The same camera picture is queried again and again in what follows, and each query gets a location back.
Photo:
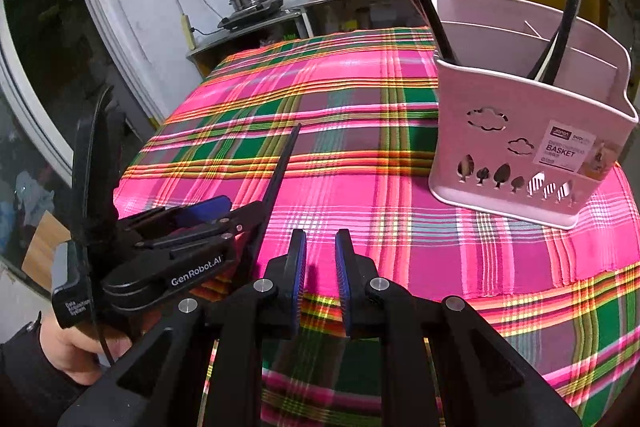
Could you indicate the yellow power strip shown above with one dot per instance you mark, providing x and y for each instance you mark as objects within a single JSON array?
[{"x": 187, "y": 31}]

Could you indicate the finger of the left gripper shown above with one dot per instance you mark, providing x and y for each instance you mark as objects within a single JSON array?
[
  {"x": 161, "y": 221},
  {"x": 236, "y": 222}
]

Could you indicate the black induction cooker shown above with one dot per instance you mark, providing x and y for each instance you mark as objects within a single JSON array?
[{"x": 252, "y": 15}]

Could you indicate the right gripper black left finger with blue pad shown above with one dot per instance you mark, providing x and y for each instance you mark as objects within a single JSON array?
[{"x": 201, "y": 364}]

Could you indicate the pink plaid tablecloth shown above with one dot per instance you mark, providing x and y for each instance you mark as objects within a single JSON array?
[{"x": 366, "y": 106}]

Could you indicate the pink plastic utensil basket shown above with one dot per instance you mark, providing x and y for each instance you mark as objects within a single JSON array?
[{"x": 518, "y": 147}]

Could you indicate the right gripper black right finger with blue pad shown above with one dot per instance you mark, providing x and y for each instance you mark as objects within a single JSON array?
[{"x": 442, "y": 363}]

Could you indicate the grey metal counter shelf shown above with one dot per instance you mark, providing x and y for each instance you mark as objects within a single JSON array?
[{"x": 301, "y": 19}]

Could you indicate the person's left hand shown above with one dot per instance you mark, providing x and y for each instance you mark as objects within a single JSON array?
[{"x": 74, "y": 352}]

